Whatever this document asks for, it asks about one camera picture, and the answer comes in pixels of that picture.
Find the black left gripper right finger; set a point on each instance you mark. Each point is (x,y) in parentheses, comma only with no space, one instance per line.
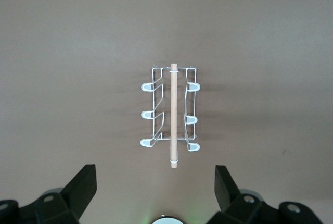
(229,192)

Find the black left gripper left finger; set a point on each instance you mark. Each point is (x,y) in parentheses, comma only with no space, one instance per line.
(78,190)

